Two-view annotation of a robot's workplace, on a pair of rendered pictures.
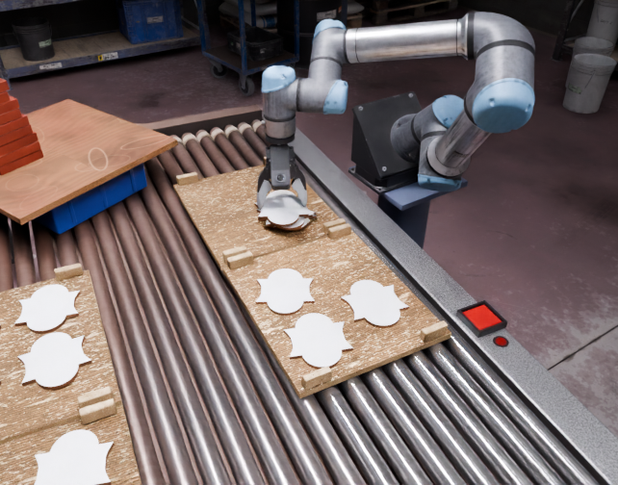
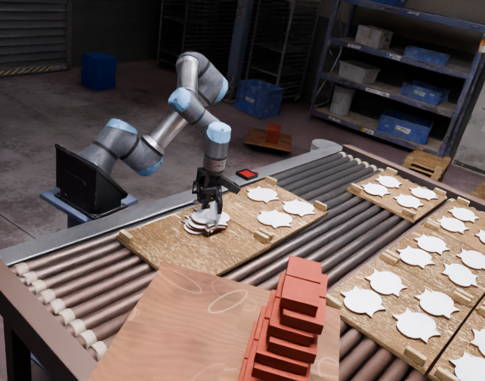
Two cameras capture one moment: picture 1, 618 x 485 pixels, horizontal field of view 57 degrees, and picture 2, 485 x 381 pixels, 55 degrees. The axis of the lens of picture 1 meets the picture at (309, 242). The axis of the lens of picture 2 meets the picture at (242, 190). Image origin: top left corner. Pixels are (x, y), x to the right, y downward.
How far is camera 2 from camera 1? 2.32 m
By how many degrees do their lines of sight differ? 94
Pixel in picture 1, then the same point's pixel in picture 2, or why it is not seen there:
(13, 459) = (430, 276)
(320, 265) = (244, 211)
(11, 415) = (419, 286)
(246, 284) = (278, 233)
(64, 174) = not seen: hidden behind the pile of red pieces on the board
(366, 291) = (257, 196)
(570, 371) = not seen: hidden behind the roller
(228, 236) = (240, 246)
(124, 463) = (398, 246)
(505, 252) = not seen: outside the picture
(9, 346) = (396, 306)
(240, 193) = (183, 249)
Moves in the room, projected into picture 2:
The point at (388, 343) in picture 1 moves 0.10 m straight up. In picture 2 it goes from (283, 193) to (288, 172)
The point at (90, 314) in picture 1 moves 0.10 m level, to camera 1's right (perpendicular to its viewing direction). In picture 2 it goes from (349, 283) to (332, 265)
